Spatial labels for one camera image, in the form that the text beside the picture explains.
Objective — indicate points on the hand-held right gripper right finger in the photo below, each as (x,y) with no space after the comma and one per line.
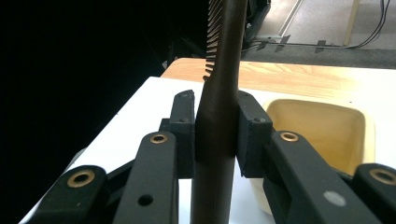
(252,137)

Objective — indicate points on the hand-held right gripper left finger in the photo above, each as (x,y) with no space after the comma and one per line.
(185,133)

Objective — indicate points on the dark comb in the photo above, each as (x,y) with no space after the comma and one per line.
(218,124)

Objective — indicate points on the beige square cup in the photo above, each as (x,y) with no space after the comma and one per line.
(327,133)

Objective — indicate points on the white board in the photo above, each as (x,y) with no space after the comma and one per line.
(140,105)

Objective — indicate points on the dark floor tape pieces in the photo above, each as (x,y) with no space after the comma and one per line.
(283,42)

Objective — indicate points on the black cabinet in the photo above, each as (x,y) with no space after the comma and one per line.
(257,18)

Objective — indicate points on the aluminium floor rail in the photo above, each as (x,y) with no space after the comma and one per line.
(289,17)

